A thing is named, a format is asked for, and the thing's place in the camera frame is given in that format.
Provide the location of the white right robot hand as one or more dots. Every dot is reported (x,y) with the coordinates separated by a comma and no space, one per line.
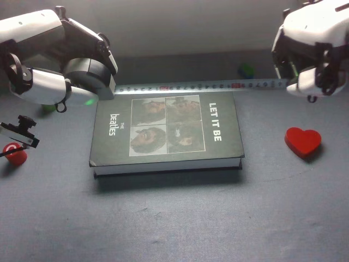
(316,24)

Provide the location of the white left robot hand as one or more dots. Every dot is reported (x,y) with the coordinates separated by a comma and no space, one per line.
(30,24)

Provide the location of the grey tape measure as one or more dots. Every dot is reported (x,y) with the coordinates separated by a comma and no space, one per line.
(105,91)

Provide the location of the black Beatles book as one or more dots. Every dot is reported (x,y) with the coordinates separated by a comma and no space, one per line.
(177,161)

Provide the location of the small green blue object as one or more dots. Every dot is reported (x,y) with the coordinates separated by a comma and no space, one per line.
(246,71)

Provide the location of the green cylinder block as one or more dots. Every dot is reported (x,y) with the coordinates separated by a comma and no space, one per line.
(49,107)

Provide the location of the red heart block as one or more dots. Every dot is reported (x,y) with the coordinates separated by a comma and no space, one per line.
(302,142)

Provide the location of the red cylinder block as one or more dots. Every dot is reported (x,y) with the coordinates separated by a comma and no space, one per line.
(16,157)

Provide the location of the grey table cloth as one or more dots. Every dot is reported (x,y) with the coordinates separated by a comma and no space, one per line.
(163,218)

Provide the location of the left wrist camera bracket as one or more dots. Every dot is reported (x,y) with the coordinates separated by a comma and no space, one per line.
(19,133)

